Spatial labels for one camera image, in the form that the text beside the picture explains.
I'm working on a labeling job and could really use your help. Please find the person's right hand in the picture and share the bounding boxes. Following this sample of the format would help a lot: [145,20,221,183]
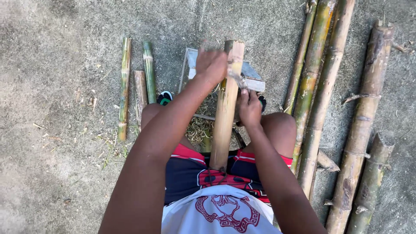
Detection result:
[238,89,263,127]

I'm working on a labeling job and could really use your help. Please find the person's left hand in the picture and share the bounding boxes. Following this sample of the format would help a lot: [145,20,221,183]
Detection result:
[195,48,229,86]

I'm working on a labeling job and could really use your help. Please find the metal scraping knife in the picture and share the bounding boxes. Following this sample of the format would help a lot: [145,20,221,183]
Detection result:
[227,67,250,95]

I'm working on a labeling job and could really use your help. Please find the grey wooden stool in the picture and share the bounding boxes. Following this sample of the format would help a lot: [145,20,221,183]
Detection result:
[178,47,266,94]

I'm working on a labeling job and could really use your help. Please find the peeled tan bamboo pole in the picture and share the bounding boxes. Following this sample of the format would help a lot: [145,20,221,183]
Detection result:
[209,39,246,172]

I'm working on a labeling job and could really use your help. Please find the pile of bamboo shavings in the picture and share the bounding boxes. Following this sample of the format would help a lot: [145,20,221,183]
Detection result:
[185,85,222,147]

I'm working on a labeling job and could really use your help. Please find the thin long bamboo pole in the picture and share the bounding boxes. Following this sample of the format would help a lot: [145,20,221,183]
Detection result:
[283,0,320,115]

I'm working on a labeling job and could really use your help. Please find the black green left shoe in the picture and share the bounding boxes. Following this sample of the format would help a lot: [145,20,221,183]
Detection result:
[156,91,174,106]

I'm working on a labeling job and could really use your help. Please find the green-yellow long bamboo pole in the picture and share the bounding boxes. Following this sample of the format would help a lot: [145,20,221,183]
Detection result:
[290,0,337,175]

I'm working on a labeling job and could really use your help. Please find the short green bamboo piece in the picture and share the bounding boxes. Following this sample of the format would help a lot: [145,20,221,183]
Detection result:
[142,40,157,105]

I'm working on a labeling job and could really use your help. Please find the tan long bamboo pole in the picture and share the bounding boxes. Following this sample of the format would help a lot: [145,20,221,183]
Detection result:
[297,0,357,200]

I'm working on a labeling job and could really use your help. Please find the short brown split bamboo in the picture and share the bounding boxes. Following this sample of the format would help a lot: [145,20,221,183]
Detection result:
[133,70,149,131]

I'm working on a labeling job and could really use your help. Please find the long yellow-green bamboo piece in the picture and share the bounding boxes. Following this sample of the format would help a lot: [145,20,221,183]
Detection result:
[117,37,132,141]

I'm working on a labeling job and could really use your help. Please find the red black patterned shorts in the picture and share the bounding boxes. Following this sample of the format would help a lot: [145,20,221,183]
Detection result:
[164,143,293,206]

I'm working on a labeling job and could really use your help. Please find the small bamboo offcut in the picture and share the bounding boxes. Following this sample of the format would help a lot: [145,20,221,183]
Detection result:
[317,150,341,173]

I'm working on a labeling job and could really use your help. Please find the thick brown knotty bamboo pole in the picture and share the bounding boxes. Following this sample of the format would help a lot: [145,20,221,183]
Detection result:
[324,19,396,234]

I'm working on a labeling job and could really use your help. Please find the white shirt red print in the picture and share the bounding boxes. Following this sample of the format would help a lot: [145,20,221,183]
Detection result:
[161,185,283,234]

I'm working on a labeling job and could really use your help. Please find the short thick brown bamboo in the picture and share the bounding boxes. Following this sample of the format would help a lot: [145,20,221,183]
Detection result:
[345,133,396,234]

